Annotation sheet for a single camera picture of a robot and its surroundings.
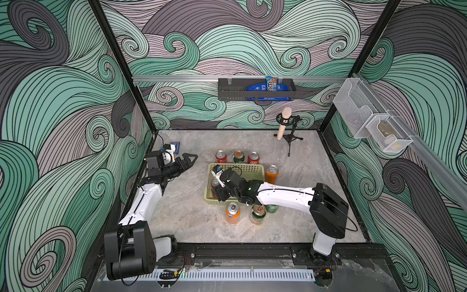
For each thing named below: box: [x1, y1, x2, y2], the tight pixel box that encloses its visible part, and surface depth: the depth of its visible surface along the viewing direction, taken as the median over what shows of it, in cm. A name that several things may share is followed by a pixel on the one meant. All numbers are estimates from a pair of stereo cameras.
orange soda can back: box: [265, 164, 280, 185], surface depth 91 cm
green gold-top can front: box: [249, 203, 267, 225], surface depth 77 cm
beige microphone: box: [277, 107, 292, 141], surface depth 95 cm
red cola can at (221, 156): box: [215, 149, 227, 164], surface depth 97 cm
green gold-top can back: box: [233, 149, 246, 164], surface depth 97 cm
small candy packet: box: [269, 77, 278, 92], surface depth 92 cm
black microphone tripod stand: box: [273, 113, 304, 157], surface depth 97 cm
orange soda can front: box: [225, 201, 241, 225], surface depth 77 cm
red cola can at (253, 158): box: [247, 150, 261, 165], surface depth 97 cm
